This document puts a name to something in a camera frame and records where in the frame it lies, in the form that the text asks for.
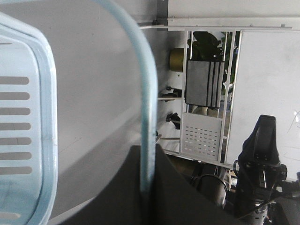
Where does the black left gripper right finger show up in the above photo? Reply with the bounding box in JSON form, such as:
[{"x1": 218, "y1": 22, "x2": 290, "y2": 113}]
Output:
[{"x1": 150, "y1": 145, "x2": 244, "y2": 225}]

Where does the white rolling whiteboard stand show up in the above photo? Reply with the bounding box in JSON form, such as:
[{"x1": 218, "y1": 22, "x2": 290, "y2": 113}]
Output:
[{"x1": 138, "y1": 15, "x2": 300, "y2": 169}]

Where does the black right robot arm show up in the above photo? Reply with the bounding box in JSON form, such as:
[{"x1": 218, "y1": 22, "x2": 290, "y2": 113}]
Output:
[{"x1": 188, "y1": 115, "x2": 300, "y2": 225}]

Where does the light blue plastic basket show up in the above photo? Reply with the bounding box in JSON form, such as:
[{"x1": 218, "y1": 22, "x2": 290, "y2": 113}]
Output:
[{"x1": 0, "y1": 0, "x2": 158, "y2": 225}]

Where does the green potted plant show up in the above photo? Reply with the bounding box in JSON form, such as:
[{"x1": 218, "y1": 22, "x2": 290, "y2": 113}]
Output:
[{"x1": 188, "y1": 31, "x2": 240, "y2": 90}]

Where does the gold plant pot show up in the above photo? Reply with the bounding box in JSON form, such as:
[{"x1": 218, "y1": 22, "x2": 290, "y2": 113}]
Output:
[{"x1": 169, "y1": 48, "x2": 184, "y2": 72}]

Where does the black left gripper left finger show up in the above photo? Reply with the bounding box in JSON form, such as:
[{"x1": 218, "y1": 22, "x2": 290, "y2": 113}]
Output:
[{"x1": 60, "y1": 145, "x2": 143, "y2": 225}]

